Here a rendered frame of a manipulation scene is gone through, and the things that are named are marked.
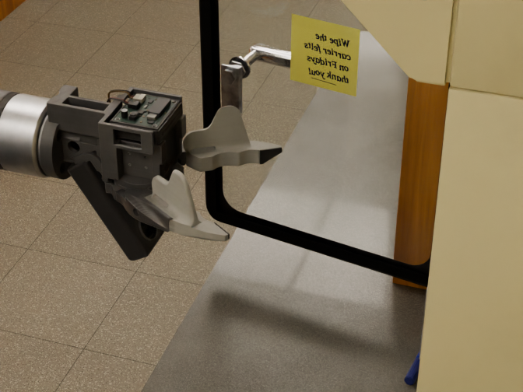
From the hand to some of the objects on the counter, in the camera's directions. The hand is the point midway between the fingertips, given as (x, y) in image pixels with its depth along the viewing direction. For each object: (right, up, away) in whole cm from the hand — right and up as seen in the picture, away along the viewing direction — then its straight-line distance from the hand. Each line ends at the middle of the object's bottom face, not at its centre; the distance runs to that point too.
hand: (258, 197), depth 103 cm
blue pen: (+19, -16, +21) cm, 33 cm away
